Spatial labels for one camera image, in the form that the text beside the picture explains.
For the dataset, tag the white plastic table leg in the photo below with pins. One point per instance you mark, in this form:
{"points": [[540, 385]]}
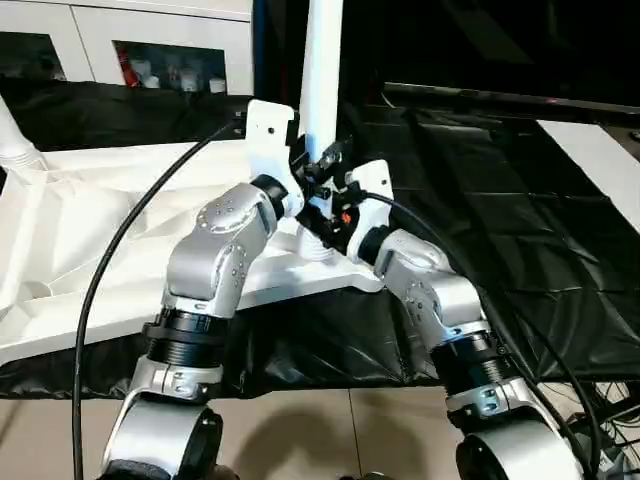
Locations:
{"points": [[15, 135], [322, 70]]}

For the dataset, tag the white plastic table top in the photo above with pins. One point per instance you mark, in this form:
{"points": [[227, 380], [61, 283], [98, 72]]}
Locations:
{"points": [[80, 220]]}

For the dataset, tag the small bottles behind glass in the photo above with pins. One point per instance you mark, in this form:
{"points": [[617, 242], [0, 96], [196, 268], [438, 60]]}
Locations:
{"points": [[170, 72]]}

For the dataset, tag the black plastic mat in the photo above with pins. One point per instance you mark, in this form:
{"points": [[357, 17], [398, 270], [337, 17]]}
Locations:
{"points": [[520, 280]]}

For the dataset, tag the white cabinet with glass doors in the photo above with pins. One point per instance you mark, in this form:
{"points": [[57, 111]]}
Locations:
{"points": [[120, 25]]}

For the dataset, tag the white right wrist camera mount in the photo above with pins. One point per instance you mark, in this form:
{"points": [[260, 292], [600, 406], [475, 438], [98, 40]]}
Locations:
{"points": [[372, 195]]}

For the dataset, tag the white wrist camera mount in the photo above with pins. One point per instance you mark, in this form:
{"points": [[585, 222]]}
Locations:
{"points": [[372, 195], [268, 140]]}

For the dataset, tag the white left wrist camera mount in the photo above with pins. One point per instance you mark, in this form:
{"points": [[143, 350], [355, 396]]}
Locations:
{"points": [[268, 140]]}

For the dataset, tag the dark metal rail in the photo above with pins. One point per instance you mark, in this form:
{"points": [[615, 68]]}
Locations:
{"points": [[520, 98]]}

